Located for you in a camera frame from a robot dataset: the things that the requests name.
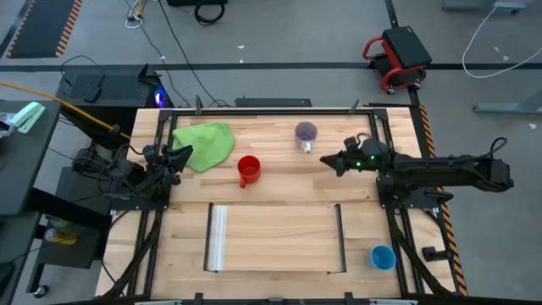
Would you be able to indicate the pale lavender-grey mug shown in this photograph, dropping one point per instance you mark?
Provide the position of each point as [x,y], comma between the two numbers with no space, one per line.
[305,134]

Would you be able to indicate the black cylinder mount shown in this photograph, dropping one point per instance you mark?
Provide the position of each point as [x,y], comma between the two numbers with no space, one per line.
[432,254]

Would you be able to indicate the red and black rolling stool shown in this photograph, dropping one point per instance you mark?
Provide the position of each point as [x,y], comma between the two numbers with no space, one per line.
[404,46]

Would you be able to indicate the black computer tower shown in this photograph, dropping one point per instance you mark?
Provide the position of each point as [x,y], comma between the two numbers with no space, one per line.
[114,91]

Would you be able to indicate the grey metal floor stand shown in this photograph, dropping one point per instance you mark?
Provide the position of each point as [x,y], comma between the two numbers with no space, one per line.
[487,5]
[508,107]

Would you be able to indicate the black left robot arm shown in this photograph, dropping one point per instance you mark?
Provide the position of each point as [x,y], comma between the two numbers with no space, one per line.
[127,173]

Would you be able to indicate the black rolling cart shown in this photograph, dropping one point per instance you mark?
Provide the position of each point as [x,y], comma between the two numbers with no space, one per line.
[63,254]

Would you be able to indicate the red plastic mug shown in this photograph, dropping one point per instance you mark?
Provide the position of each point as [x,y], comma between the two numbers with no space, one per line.
[249,169]

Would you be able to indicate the wooden shelf with black legs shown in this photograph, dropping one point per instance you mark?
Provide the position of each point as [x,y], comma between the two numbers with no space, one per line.
[275,237]

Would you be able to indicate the black mat with orange stripes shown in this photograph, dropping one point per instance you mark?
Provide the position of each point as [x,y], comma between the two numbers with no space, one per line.
[42,25]

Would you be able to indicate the black yellow hazard strip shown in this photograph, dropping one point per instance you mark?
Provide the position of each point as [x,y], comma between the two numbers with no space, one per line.
[449,229]

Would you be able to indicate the mint green stapler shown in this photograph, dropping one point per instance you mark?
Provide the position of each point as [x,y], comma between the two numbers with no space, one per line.
[27,116]

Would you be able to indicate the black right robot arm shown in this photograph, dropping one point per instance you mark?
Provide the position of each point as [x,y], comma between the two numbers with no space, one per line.
[444,169]

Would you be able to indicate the black aluminium table frame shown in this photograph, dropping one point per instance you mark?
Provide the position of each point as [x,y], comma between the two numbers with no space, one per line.
[275,112]

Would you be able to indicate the blue plastic cup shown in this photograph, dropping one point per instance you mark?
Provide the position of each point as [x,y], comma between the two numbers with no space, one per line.
[383,258]

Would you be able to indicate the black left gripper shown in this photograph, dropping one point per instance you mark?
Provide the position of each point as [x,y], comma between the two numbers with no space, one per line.
[158,171]

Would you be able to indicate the black power strip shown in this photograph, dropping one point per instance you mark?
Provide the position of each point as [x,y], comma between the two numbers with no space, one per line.
[273,102]

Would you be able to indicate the green microfibre cloth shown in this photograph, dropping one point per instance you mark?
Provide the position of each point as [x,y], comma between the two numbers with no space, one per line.
[205,146]

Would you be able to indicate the black side desk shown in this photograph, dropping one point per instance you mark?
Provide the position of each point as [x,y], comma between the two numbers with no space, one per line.
[25,169]

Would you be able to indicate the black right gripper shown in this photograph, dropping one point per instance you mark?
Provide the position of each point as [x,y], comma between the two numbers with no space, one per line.
[366,156]

